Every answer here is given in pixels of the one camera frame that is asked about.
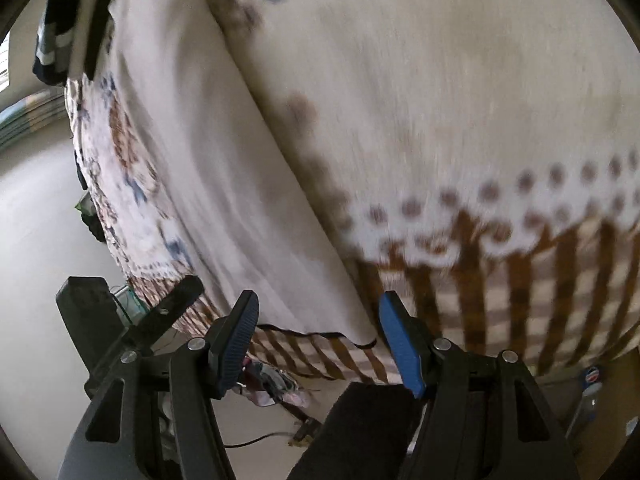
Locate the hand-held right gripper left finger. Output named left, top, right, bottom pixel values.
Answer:
left=57, top=289, right=261, bottom=480

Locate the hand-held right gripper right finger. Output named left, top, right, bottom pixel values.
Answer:
left=378, top=290, right=581, bottom=480

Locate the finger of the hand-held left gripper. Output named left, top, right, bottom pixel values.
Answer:
left=125, top=275, right=206, bottom=353

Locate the beige long-sleeve shirt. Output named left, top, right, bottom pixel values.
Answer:
left=107, top=0, right=378, bottom=348

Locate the dark clothes heap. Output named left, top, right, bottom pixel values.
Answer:
left=75, top=195, right=108, bottom=244

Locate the pink patterned cloth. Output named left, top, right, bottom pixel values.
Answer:
left=240, top=360, right=312, bottom=409

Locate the person's right leg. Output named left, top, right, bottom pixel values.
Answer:
left=287, top=381, right=426, bottom=480

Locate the grey-green curtain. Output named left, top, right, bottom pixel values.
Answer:
left=0, top=91, right=68, bottom=153

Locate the barred window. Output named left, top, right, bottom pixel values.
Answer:
left=0, top=30, right=12, bottom=92

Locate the floral bed sheet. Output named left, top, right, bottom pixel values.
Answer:
left=62, top=0, right=640, bottom=386

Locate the navy striped folded garment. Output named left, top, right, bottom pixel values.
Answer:
left=32, top=0, right=83, bottom=86

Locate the black cable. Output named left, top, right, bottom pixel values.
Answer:
left=222, top=429, right=301, bottom=449

